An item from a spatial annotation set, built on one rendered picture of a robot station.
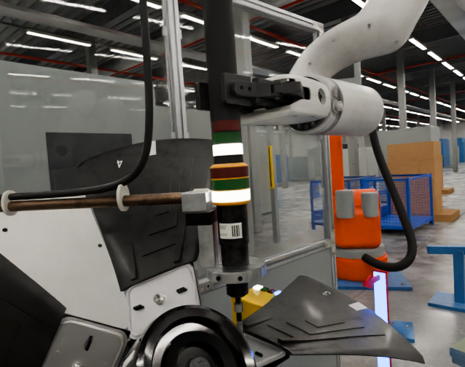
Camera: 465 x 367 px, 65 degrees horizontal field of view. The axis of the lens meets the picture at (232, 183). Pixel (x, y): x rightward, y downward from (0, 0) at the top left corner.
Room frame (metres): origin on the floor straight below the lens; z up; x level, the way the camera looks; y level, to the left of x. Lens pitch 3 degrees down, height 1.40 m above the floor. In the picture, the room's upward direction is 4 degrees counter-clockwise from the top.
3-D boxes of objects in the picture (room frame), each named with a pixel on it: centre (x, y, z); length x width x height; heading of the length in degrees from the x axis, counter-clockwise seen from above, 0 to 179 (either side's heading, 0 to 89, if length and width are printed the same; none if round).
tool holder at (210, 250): (0.42, 0.01, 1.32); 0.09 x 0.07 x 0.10; 77
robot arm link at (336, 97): (0.53, -0.12, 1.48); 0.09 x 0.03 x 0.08; 42
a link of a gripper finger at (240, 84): (0.40, -0.03, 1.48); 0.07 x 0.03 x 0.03; 132
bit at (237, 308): (0.42, 0.00, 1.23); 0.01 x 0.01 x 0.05
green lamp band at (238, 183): (0.42, 0.00, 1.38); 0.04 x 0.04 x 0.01
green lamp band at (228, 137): (0.42, 0.00, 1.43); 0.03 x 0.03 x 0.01
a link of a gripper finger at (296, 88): (0.44, -0.07, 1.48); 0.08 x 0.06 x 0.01; 12
